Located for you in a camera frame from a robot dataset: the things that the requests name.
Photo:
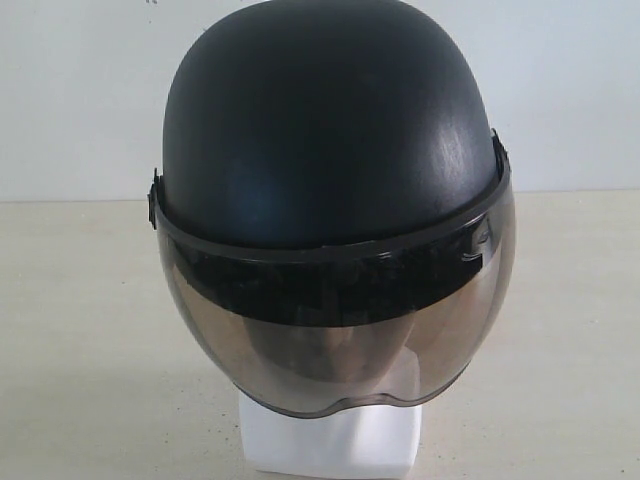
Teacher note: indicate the black helmet with visor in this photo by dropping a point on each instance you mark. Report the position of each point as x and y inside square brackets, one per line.
[334, 213]

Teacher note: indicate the white mannequin head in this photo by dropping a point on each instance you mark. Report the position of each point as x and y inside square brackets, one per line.
[370, 442]

